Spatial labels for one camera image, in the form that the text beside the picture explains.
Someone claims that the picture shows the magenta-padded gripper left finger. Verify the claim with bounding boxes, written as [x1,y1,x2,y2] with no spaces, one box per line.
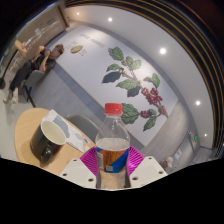
[59,146,100,190]

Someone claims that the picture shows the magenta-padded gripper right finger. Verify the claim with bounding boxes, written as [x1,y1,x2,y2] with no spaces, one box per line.
[126,145,169,190]

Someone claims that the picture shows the clear red-capped drink bottle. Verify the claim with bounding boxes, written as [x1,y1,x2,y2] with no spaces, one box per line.
[94,102,132,190]

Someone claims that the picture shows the dark mug with white inside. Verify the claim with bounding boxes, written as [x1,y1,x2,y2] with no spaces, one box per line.
[29,119,68,165]

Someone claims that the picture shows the grey chair with curved back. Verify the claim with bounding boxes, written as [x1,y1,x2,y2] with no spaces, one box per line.
[65,113,101,143]

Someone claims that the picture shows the recessed ceiling lights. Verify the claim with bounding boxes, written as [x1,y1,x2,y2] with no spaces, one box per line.
[74,11,210,140]

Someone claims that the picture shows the small round wooden table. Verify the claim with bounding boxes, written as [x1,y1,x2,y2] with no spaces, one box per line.
[0,39,28,90]

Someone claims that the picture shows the coffee plant wall mural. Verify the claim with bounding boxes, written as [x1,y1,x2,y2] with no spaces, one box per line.
[54,26,180,148]

